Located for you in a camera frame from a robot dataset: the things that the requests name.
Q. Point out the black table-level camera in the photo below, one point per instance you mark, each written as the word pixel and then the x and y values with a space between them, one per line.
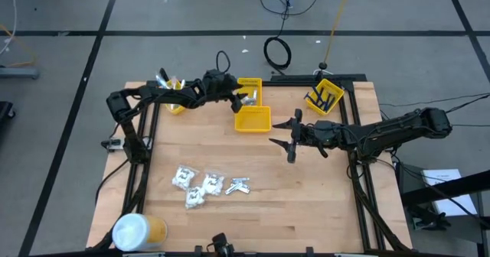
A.
pixel 222 244

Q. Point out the plastic toothbrush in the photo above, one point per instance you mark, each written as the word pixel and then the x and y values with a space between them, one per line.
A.
pixel 182 83

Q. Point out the grey table foot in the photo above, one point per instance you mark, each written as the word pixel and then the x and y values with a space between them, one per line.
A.
pixel 19 73

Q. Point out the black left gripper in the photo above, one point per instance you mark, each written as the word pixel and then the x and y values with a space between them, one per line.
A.
pixel 216 84

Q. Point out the yellow white wipes canister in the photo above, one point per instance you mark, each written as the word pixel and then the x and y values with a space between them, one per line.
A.
pixel 138 232

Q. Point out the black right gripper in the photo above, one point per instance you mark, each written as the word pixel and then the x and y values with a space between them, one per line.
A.
pixel 306 134

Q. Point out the black metal beam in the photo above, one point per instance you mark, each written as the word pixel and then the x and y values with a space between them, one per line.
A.
pixel 459 186

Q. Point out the white booklet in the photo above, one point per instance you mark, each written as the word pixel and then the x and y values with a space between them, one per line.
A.
pixel 440 180

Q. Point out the bagged steel nail clipper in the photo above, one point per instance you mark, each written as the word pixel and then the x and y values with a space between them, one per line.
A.
pixel 249 100

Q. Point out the yellow plastic basket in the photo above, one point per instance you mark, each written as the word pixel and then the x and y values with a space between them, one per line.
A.
pixel 176 111
pixel 250 83
pixel 252 119
pixel 337 92

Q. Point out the dark blue razor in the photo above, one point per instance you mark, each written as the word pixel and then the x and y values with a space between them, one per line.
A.
pixel 311 97
pixel 327 102
pixel 319 93

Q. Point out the bagged white cotton pads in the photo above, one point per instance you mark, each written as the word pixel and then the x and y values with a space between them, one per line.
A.
pixel 194 198
pixel 213 183
pixel 183 177

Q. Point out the black silver clamp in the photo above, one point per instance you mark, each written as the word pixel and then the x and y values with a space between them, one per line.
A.
pixel 111 145

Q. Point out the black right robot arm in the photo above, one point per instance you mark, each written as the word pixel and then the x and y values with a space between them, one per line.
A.
pixel 402 127

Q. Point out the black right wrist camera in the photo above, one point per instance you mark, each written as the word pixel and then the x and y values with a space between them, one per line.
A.
pixel 325 130

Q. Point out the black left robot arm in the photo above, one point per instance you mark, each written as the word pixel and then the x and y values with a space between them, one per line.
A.
pixel 161 94

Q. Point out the blue white toothbrush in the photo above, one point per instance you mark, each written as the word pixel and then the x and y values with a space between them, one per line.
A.
pixel 161 82

